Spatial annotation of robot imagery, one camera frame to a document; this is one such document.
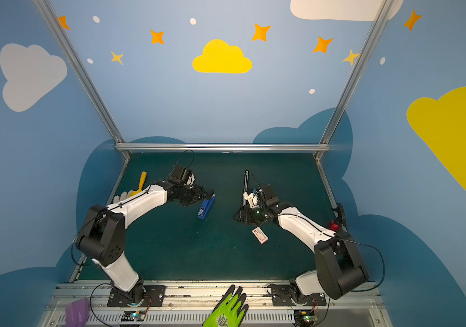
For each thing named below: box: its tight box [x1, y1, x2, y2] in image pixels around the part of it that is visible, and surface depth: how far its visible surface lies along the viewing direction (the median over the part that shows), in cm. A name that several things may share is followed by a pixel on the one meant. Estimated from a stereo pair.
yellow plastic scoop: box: [129, 170, 148, 198], surface depth 109 cm
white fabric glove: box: [113, 190, 135, 204], surface depth 103 cm
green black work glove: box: [202, 284, 250, 327], surface depth 72 cm
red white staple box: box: [252, 226, 270, 245], surface depth 91 cm
